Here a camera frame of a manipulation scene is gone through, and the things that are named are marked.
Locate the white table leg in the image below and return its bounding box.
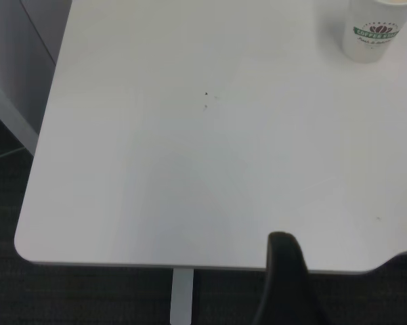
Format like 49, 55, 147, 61
169, 268, 194, 325

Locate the white paper coffee cup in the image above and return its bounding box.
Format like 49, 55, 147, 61
341, 0, 407, 64

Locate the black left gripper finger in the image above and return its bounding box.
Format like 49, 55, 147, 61
252, 231, 328, 325

